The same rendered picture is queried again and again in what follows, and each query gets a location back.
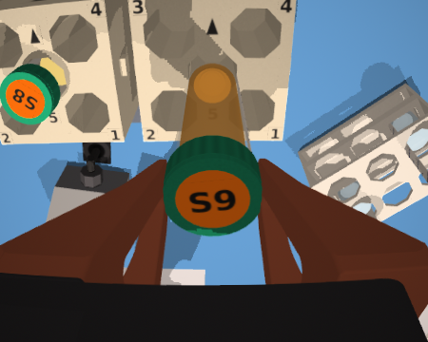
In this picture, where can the grey button box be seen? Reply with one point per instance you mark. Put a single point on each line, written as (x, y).
(71, 191)

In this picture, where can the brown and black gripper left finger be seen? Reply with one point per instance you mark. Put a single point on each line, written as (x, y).
(92, 241)

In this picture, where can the beige tube rack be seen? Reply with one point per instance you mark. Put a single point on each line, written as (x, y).
(338, 154)

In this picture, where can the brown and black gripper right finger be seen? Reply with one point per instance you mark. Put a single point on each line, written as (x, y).
(335, 242)

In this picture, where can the blue bench mat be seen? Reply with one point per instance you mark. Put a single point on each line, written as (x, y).
(346, 56)

